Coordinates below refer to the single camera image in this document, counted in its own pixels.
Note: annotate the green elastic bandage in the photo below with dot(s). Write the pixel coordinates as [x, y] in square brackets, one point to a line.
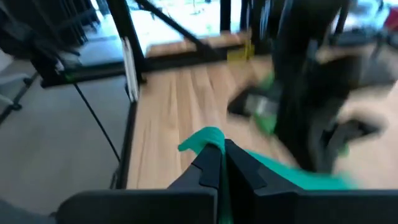
[267, 121]

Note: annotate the red table clamp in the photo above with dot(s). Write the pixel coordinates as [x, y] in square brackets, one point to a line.
[392, 18]

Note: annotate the teal elastic bandage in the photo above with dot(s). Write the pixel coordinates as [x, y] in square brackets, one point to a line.
[208, 137]

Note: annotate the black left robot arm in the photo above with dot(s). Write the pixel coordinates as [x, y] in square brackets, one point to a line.
[311, 31]

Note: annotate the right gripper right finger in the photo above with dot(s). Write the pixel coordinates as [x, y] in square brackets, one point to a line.
[311, 208]

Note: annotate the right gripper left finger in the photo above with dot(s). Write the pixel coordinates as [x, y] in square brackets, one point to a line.
[140, 208]

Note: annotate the black desk leg frame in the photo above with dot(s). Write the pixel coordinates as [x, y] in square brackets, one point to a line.
[46, 31]

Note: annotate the silver aluminium bracket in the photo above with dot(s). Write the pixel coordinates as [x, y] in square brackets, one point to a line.
[130, 71]

